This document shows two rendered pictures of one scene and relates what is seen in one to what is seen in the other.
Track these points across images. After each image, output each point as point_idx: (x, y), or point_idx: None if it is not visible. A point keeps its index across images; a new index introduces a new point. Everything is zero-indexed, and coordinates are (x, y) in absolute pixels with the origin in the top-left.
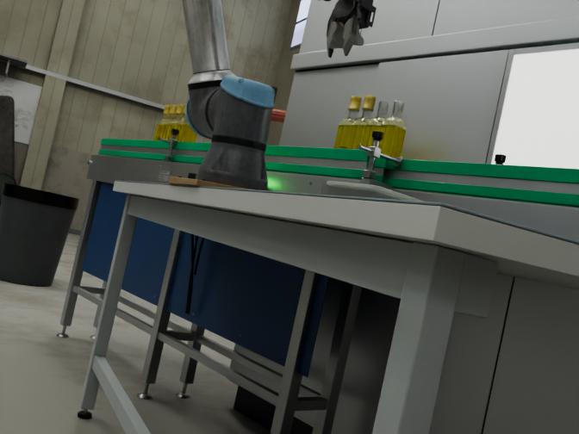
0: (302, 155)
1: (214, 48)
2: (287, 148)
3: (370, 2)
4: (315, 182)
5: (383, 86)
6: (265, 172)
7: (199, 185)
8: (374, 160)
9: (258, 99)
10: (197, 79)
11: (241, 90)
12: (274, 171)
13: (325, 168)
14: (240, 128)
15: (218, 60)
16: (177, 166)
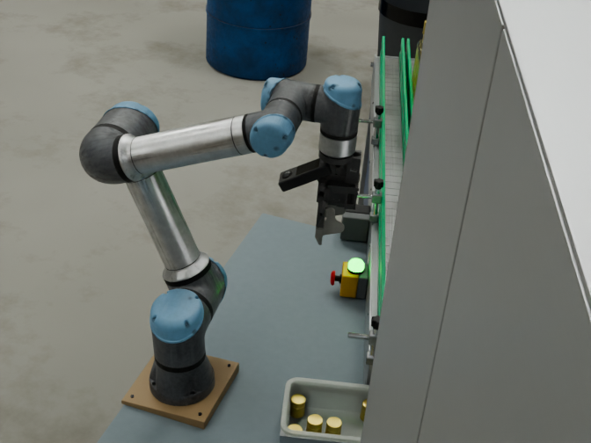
0: (380, 267)
1: (166, 253)
2: (381, 243)
3: (353, 177)
4: (368, 317)
5: None
6: (197, 385)
7: (123, 403)
8: (373, 347)
9: (167, 337)
10: (163, 273)
11: (154, 328)
12: (372, 263)
13: (378, 305)
14: (159, 357)
15: (172, 262)
16: (372, 160)
